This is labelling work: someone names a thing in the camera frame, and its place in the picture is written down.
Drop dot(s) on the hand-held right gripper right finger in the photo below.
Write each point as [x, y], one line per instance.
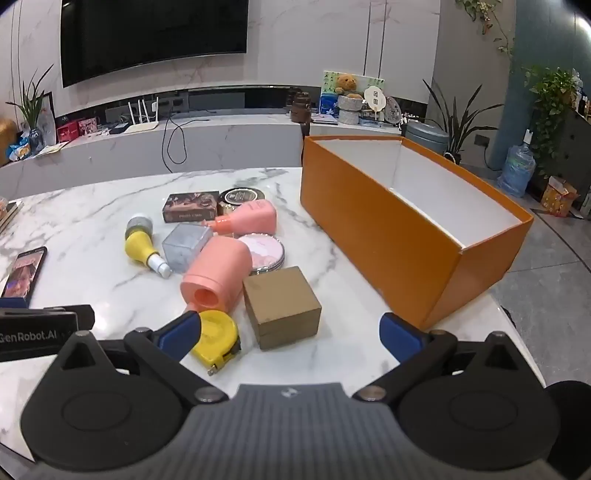
[399, 337]

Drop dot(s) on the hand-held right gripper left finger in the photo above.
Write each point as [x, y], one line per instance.
[182, 334]

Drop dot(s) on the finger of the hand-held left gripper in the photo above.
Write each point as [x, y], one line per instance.
[11, 303]

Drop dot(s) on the yellow tape measure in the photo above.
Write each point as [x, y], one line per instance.
[217, 337]

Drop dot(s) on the pink cylindrical container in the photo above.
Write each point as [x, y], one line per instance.
[217, 272]

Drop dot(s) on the translucent grey cube box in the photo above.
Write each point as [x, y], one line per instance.
[184, 247]

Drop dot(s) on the small brown cardboard box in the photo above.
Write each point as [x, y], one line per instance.
[281, 309]

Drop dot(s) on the orange cardboard box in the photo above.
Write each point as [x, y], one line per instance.
[378, 221]

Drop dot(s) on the round pink floral compact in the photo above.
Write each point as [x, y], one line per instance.
[268, 251]

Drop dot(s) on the dark brown printed box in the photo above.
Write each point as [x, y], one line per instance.
[189, 205]

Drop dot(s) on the pink spray bottle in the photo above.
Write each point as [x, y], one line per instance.
[251, 217]

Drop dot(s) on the round black gold tin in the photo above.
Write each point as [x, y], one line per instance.
[242, 194]

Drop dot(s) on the black smartphone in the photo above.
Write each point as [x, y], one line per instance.
[23, 272]

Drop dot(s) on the stack of books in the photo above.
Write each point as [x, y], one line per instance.
[7, 212]

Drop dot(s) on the blue snack bag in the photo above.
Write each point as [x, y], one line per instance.
[19, 150]

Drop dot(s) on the loose papers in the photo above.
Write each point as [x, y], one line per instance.
[51, 148]

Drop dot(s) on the white marble tv cabinet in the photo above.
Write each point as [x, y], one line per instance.
[115, 157]

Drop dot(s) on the plant in glass vase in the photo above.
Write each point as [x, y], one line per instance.
[32, 122]

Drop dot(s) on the red pink box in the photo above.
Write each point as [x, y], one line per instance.
[87, 127]

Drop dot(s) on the grey pedal trash bin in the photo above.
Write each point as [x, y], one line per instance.
[427, 136]

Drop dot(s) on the blue water jug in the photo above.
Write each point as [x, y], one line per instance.
[517, 170]

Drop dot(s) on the dark blue box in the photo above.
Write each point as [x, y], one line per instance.
[119, 127]

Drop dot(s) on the orange printed carton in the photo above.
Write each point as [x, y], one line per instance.
[556, 198]

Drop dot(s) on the white wifi router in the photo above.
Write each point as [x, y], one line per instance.
[143, 128]

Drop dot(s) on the flat blue box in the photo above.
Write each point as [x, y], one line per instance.
[371, 122]

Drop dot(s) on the long-leaved potted plant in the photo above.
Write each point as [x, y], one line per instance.
[455, 124]

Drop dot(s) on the grey woven basket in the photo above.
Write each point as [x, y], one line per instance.
[351, 102]
[349, 117]

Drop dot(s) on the patterned round hand fan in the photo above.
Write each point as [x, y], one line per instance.
[393, 110]

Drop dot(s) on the pink flat notebook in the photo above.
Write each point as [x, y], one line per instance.
[325, 121]

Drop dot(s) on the white round hand fan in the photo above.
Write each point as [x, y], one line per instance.
[373, 99]

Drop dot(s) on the brown leather bag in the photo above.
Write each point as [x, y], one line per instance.
[301, 108]

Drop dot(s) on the green blue painted picture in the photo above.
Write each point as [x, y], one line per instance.
[330, 90]

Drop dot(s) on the brown teddy bear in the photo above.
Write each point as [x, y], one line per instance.
[347, 83]

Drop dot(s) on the dark grey cabinet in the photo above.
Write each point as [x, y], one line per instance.
[577, 143]

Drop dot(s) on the green pothos plant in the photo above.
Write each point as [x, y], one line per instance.
[549, 92]

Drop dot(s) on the hanging vine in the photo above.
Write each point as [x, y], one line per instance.
[485, 14]

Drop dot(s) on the dark wall outlet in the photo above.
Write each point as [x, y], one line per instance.
[482, 140]

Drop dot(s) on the black wall television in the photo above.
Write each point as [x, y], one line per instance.
[152, 37]

